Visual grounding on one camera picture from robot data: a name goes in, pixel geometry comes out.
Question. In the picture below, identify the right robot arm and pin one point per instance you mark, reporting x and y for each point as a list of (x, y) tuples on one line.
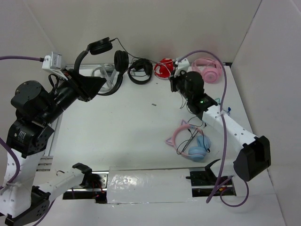
[(253, 153)]

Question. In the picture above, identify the red white headphones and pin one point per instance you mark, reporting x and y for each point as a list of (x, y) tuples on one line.
[(163, 68)]

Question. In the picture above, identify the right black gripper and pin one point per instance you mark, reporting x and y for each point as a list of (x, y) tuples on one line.
[(173, 80)]

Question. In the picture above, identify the black wrapped headphones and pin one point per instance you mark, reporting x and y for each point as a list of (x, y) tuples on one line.
[(138, 66)]

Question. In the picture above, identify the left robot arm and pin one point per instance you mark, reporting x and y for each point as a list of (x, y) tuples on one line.
[(21, 202)]

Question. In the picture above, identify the black wired headphones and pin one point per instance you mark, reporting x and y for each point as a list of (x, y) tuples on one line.
[(101, 47)]

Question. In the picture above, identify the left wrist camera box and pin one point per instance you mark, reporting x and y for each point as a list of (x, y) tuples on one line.
[(54, 64)]

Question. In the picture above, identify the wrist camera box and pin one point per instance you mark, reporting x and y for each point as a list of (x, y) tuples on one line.
[(181, 65), (54, 64)]

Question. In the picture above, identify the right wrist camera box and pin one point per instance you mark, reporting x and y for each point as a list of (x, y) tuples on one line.
[(181, 65)]

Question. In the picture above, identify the pink blue cat-ear headphones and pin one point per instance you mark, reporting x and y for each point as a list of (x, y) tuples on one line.
[(194, 148)]

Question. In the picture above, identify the teal headphones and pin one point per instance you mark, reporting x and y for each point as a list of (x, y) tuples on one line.
[(226, 110)]

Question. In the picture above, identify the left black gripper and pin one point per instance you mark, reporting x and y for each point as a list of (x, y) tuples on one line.
[(86, 87)]

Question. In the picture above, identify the grey white headphones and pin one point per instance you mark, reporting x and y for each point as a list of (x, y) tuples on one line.
[(108, 72)]

